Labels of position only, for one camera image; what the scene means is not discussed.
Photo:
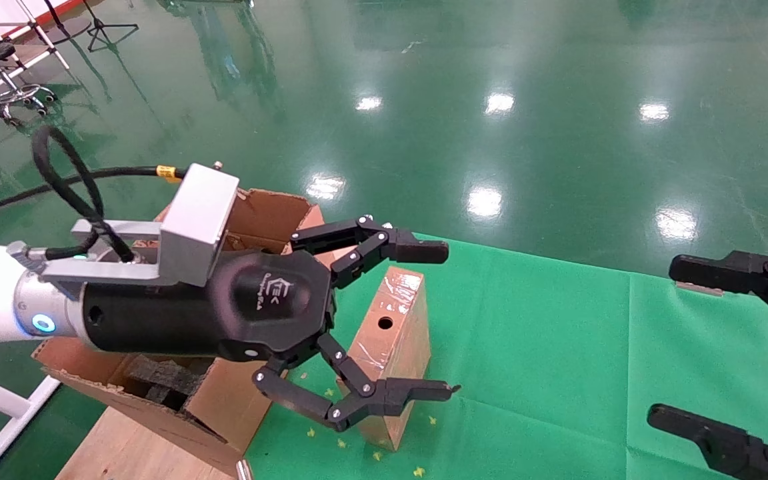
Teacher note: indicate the black tripod stand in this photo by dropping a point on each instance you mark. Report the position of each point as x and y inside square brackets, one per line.
[100, 30]

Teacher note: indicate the large open cardboard carton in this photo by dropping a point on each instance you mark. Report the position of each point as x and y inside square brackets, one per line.
[224, 406]

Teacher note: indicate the white metal rack frame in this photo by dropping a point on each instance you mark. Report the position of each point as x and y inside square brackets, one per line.
[56, 49]

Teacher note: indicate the green table cloth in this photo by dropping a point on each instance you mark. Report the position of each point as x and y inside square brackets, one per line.
[544, 366]

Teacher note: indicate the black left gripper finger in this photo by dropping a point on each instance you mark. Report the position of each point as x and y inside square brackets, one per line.
[384, 398]
[417, 251]

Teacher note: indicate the small taped cardboard box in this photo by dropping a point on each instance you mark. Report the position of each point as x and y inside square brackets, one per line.
[390, 353]

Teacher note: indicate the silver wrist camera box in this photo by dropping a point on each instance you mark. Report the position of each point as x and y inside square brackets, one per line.
[197, 213]

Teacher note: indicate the black foam block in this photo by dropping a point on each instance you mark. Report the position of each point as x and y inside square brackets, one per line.
[164, 376]

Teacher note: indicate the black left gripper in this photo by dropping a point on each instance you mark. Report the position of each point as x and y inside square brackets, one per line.
[177, 320]

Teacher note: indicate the black round-base stand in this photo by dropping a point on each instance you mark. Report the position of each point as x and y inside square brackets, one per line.
[70, 30]

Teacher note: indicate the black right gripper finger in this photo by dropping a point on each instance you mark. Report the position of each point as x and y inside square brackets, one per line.
[724, 443]
[724, 273]

